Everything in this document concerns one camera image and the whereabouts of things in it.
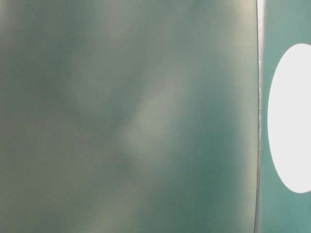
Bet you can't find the white round bowl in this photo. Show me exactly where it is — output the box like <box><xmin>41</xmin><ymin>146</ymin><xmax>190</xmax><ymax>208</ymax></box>
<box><xmin>267</xmin><ymin>44</ymin><xmax>311</xmax><ymax>193</ymax></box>

